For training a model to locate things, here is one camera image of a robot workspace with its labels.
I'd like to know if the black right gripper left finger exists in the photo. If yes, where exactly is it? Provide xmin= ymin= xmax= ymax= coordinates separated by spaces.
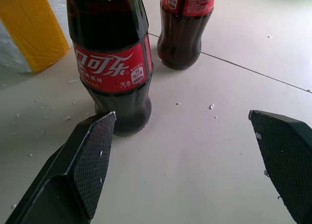
xmin=4 ymin=111 xmax=116 ymax=224

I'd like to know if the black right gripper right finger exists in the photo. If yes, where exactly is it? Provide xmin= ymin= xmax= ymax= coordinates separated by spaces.
xmin=248 ymin=109 xmax=312 ymax=224

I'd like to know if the cola bottle with red label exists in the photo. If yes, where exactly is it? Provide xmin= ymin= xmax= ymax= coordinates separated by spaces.
xmin=156 ymin=0 xmax=217 ymax=70
xmin=65 ymin=0 xmax=154 ymax=137

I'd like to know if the white foam block yellow tape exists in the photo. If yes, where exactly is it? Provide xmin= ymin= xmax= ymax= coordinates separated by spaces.
xmin=0 ymin=0 xmax=71 ymax=74

